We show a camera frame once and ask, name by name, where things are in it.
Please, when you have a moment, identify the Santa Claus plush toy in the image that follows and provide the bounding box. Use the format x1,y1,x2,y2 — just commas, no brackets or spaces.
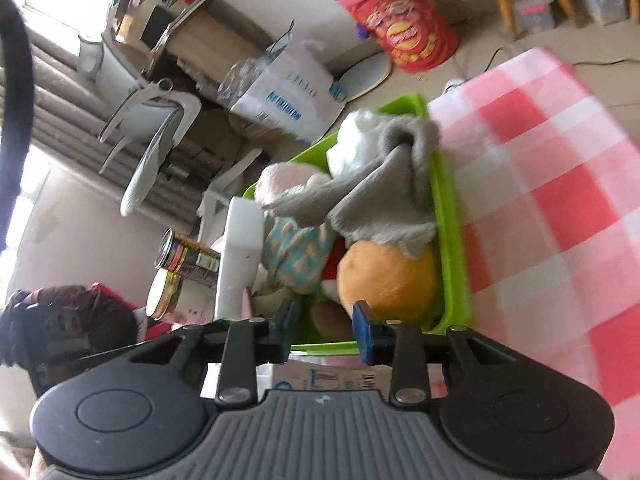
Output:
320,236,347,304

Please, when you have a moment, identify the white foam sponge block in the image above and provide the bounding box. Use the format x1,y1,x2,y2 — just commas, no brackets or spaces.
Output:
215,197,264,321

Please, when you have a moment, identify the grey white office chair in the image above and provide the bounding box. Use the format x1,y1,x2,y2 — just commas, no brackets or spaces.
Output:
76,34,202,217

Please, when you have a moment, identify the green plastic bin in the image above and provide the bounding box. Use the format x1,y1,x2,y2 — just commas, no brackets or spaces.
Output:
241,91,474,356

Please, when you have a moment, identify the pink plush toy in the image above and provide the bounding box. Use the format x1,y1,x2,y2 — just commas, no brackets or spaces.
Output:
254,162,331,204

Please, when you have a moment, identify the white paper bag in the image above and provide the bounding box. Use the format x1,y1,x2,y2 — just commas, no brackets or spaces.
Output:
217,23,346,144

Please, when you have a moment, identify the red chips bucket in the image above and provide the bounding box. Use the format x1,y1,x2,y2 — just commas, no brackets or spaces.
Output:
337,0,460,74

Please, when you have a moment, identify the black yellow tin can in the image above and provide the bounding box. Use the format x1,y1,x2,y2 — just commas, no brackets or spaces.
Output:
154,229,221,287

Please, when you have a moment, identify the blue white milk carton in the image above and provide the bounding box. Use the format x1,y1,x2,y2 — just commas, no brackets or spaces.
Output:
257,361,392,396

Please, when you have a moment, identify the red white checkered tablecloth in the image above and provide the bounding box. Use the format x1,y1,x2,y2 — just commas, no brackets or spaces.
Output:
428,48,639,479

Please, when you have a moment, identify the person with camera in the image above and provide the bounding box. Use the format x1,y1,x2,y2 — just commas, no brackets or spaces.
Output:
0,284,141,396

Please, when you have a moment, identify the plush hamburger toy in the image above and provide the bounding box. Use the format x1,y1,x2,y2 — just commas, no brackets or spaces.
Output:
336,240,440,325

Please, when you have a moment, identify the cookie jar with gold lid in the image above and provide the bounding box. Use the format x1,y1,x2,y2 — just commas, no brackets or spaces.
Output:
145,269,215,326

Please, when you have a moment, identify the grey plush cloth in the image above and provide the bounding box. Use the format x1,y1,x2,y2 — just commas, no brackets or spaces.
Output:
264,115,440,259

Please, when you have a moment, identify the cream doll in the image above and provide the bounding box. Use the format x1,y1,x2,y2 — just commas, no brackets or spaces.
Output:
253,214,337,315

